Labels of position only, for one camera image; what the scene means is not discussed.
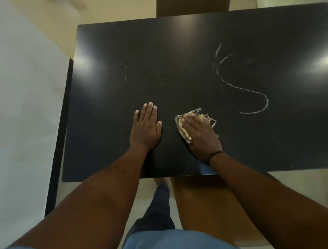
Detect person's left hand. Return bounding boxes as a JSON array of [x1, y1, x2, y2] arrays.
[[129, 102, 163, 152]]

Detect person's left forearm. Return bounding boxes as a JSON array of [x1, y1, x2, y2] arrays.
[[8, 145, 150, 249]]

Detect person's dark trousers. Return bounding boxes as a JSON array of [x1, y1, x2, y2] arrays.
[[123, 181, 177, 240]]

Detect person's right forearm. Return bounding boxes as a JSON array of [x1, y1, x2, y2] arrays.
[[208, 153, 328, 249]]

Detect black chalk-marked table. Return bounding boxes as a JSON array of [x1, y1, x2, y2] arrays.
[[61, 2, 328, 183]]

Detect person's blue shirt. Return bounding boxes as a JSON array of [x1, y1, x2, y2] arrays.
[[6, 228, 240, 249]]

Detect person's right hand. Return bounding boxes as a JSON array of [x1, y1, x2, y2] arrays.
[[180, 113, 223, 162]]

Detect tan moulded chair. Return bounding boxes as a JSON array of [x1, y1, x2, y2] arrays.
[[170, 172, 273, 247], [156, 0, 231, 18]]

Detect striped fringed cloth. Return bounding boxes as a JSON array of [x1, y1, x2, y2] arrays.
[[175, 107, 219, 144]]

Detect black wristband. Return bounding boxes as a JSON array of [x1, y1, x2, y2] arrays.
[[206, 150, 224, 165]]

